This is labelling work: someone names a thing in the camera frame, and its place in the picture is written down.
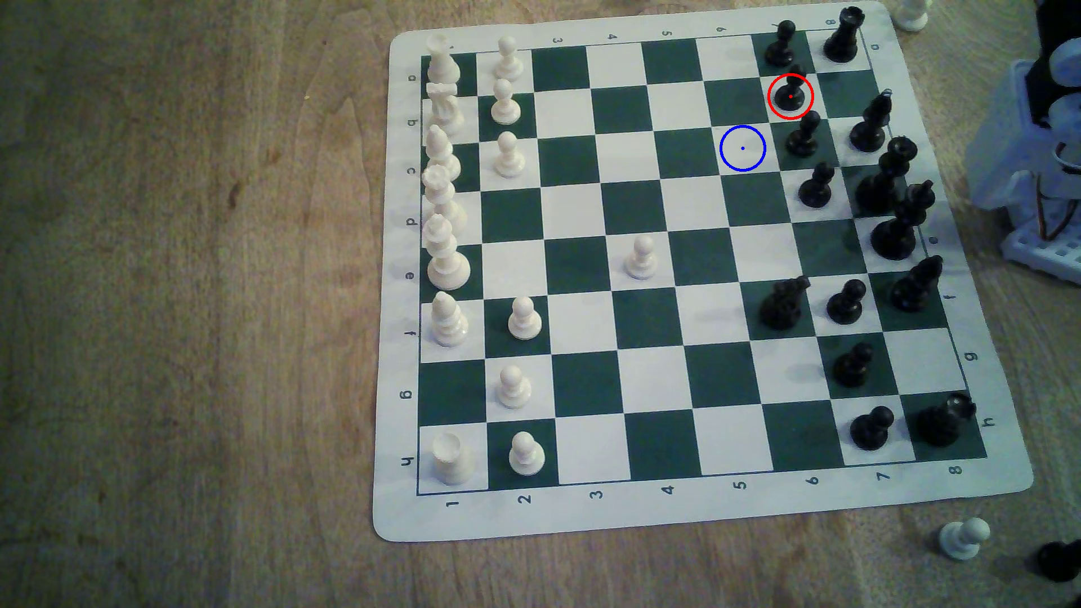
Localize black chess pawn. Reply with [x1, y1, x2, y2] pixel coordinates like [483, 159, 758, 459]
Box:
[833, 342, 876, 388]
[826, 279, 868, 326]
[850, 406, 895, 451]
[798, 162, 836, 209]
[764, 20, 797, 69]
[785, 110, 823, 158]
[774, 66, 809, 115]

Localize black chess rook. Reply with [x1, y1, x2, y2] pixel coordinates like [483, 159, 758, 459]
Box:
[917, 392, 978, 448]
[823, 7, 868, 64]

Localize black chess bishop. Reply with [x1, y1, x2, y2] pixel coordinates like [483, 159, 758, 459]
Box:
[850, 90, 894, 154]
[890, 255, 944, 312]

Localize white chess pawn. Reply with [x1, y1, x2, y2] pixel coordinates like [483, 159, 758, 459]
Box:
[490, 78, 522, 125]
[508, 431, 547, 476]
[494, 35, 525, 82]
[625, 235, 659, 280]
[497, 365, 533, 410]
[494, 132, 526, 178]
[940, 517, 991, 562]
[508, 296, 543, 341]

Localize white chess queen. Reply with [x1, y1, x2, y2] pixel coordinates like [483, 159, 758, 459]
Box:
[421, 164, 467, 233]

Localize white chess bishop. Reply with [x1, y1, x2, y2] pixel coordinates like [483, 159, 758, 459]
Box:
[431, 291, 471, 347]
[424, 124, 462, 181]

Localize black chess piece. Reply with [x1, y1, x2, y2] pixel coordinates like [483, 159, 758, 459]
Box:
[1037, 540, 1081, 583]

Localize black chess king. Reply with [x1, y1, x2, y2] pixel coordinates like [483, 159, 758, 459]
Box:
[870, 180, 937, 261]

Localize white chess king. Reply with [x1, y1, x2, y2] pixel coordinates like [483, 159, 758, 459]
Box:
[425, 213, 471, 292]

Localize green white chess board mat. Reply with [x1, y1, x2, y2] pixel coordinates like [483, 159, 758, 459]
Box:
[372, 0, 1035, 543]

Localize white chess knight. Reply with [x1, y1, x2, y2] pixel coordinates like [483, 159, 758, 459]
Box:
[426, 82, 466, 138]

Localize red brown servo cable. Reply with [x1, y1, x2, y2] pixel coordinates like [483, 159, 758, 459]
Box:
[1032, 144, 1081, 246]

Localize black chess queen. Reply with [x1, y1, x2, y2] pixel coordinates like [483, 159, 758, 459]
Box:
[855, 137, 919, 216]

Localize black chess knight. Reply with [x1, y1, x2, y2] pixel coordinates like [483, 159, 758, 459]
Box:
[759, 276, 812, 331]

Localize white gridded base plate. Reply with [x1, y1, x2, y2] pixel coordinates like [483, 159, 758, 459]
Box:
[1000, 211, 1081, 285]

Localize white chess rook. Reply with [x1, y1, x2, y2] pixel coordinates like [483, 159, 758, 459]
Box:
[431, 432, 475, 486]
[426, 32, 462, 86]

